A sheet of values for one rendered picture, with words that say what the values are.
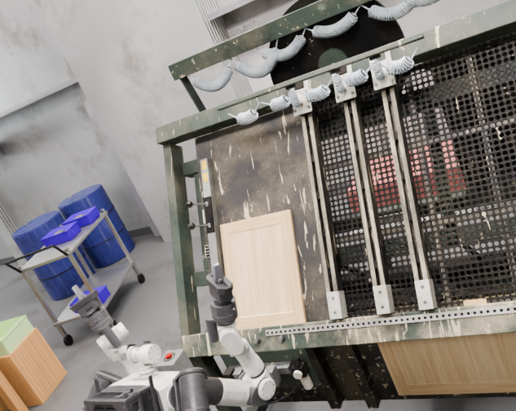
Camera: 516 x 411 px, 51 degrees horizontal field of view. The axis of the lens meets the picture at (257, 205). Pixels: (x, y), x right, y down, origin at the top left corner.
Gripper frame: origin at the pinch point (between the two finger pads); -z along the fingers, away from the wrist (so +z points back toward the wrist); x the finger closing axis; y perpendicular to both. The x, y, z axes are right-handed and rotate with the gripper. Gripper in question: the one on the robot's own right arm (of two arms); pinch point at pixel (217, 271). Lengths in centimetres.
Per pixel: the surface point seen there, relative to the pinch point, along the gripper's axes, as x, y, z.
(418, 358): 10, 102, 96
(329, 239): 39, 76, 30
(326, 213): 45, 79, 20
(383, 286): 10, 81, 45
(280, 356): 45, 44, 86
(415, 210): 9, 100, 14
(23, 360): 308, -66, 195
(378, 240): 19, 88, 28
